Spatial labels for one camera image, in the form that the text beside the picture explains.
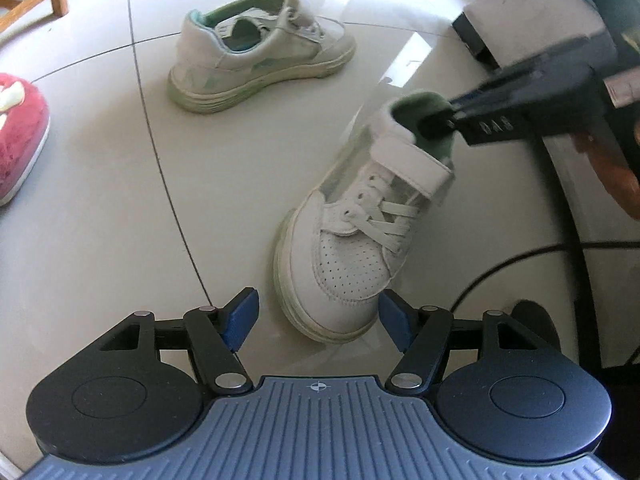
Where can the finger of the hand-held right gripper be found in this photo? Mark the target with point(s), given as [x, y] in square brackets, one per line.
[440, 124]
[475, 94]

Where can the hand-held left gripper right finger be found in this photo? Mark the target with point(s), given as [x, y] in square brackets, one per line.
[395, 320]

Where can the white sneaker with green lining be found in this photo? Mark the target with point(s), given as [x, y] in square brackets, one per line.
[340, 260]
[240, 75]

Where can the person's black shoe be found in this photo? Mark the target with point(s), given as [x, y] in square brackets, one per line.
[537, 320]

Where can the person's right hand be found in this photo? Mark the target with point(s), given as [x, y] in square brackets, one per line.
[615, 180]

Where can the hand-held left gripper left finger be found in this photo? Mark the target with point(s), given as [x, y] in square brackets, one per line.
[242, 317]

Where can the pink plush slipper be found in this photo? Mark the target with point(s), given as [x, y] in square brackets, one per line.
[20, 150]

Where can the grey upholstered sofa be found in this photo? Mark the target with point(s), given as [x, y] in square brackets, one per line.
[530, 5]

